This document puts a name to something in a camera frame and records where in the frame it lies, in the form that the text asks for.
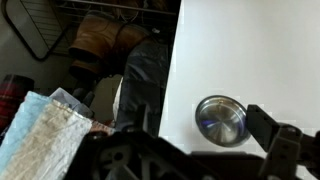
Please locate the light blue hanging shirt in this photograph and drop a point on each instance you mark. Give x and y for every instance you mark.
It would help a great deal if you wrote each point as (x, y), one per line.
(24, 119)

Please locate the black wire shoe rack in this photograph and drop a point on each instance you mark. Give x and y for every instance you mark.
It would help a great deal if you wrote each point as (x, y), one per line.
(47, 27)

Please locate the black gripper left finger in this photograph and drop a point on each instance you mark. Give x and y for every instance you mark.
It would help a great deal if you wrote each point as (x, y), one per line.
(139, 124)

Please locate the beige patterned hanging shirt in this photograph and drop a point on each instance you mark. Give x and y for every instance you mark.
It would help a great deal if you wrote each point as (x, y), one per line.
(47, 150)

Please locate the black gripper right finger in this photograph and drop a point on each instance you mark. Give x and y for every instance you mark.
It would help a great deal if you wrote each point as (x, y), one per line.
(276, 139)

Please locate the dark blue jacket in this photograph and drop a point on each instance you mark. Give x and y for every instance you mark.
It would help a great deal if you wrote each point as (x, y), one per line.
(144, 82)

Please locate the white sliding closet door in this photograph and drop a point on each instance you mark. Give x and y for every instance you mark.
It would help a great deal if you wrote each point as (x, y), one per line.
(263, 52)

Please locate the red plaid garment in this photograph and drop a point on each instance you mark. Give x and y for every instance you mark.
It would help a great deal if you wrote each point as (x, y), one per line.
(13, 89)

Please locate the round metal door pull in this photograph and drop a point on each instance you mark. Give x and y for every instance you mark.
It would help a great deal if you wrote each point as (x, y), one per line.
(222, 121)

